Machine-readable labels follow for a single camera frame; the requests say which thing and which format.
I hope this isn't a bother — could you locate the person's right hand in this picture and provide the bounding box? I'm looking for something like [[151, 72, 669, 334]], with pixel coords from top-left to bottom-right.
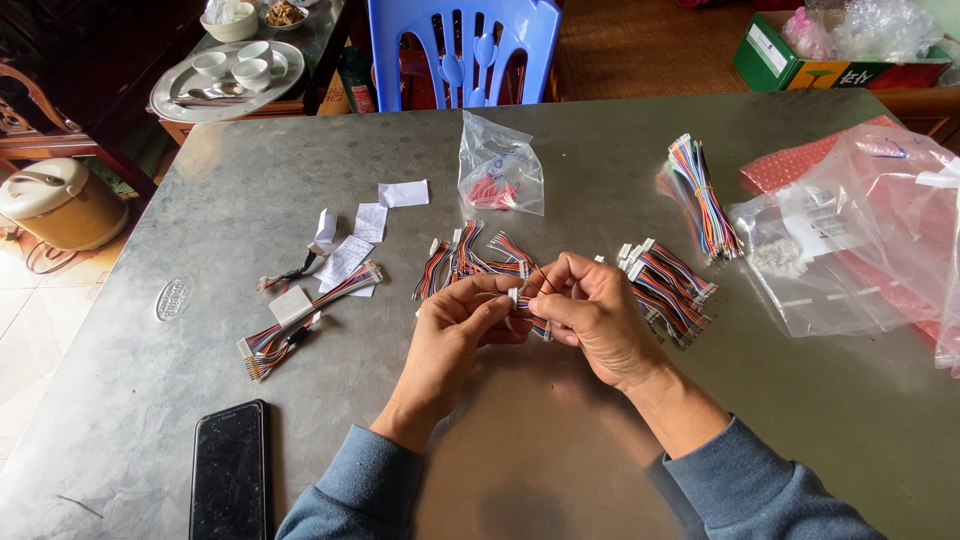
[[524, 251, 671, 393]]

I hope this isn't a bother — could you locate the metal spoon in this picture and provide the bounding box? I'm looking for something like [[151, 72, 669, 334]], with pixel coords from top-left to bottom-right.
[[168, 81, 249, 108]]

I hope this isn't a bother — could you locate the large clear plastic bag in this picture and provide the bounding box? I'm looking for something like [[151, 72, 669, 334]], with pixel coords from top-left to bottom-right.
[[724, 123, 960, 340]]

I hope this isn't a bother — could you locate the blank white paper slip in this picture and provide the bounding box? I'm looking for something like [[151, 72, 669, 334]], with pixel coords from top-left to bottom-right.
[[378, 178, 431, 210]]

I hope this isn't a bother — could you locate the black smartphone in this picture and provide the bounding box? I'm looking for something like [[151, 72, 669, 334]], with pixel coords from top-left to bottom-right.
[[188, 398, 273, 540]]

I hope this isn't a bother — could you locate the large printed paper slip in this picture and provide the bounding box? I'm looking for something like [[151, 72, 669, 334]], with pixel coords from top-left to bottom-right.
[[312, 234, 376, 298]]

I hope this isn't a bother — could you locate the white bowl with tissue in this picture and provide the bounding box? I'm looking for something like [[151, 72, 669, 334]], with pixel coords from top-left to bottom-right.
[[199, 0, 261, 44]]

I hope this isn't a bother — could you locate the printed white paper slip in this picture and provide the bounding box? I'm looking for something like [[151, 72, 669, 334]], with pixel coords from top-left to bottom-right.
[[352, 202, 390, 244]]

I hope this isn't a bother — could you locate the short harness with black tie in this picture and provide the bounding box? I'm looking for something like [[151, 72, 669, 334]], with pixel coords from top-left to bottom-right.
[[256, 243, 329, 293]]

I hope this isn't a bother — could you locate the labelled wire harness bundle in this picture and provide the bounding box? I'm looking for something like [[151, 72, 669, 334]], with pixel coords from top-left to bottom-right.
[[236, 259, 384, 382]]

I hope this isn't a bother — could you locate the clear bag of red connectors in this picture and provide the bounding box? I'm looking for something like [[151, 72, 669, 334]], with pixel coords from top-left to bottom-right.
[[456, 110, 546, 218]]

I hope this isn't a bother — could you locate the green carton with plastic bags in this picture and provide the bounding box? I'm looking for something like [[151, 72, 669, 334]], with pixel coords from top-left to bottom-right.
[[732, 0, 955, 93]]

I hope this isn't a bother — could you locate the green bottle with red label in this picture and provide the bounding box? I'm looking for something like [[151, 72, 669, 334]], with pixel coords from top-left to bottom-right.
[[336, 45, 378, 115]]

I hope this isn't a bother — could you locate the red bubble wrap bag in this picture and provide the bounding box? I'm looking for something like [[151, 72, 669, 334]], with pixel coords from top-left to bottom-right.
[[738, 114, 960, 348]]

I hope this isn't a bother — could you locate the carved wooden chair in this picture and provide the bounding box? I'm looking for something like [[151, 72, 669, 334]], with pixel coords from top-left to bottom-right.
[[0, 60, 159, 200]]

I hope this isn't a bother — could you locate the cream rice cooker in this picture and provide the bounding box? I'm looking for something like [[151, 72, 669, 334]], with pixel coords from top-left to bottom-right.
[[0, 156, 131, 253]]

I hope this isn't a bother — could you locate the person's left hand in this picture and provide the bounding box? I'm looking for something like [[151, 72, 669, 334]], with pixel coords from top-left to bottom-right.
[[405, 273, 534, 396]]

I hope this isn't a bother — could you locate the neat heap of wire harnesses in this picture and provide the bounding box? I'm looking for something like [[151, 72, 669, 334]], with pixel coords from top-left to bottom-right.
[[594, 237, 720, 351]]

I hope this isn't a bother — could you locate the wooden glass-top side table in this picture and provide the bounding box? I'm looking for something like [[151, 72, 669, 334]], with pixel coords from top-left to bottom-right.
[[146, 0, 354, 147]]

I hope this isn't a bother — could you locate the multicoloured wire harness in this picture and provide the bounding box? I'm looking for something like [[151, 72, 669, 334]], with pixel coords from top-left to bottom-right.
[[507, 286, 556, 343]]

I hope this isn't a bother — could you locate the round silver tray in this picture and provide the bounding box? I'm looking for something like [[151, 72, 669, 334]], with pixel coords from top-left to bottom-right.
[[149, 40, 307, 124]]

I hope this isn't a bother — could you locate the white plate of food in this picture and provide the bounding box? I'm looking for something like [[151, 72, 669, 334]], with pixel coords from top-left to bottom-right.
[[261, 0, 310, 32]]

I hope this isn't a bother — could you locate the long banded rainbow wire bundle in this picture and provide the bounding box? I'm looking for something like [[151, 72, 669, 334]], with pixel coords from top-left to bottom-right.
[[658, 132, 745, 264]]

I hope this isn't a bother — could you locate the thin wire scrap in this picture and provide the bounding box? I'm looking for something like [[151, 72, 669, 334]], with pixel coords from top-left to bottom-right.
[[56, 493, 105, 520]]

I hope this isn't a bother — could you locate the blue plastic chair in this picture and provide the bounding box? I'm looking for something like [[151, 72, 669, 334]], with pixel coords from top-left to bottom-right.
[[366, 0, 563, 114]]

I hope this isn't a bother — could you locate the loose pile of wire harnesses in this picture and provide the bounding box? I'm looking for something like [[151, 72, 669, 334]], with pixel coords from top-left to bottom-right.
[[411, 219, 540, 303]]

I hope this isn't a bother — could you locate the white tea cup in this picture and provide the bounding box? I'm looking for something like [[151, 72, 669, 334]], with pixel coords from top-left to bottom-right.
[[231, 58, 272, 93], [237, 40, 274, 69], [192, 51, 230, 81]]

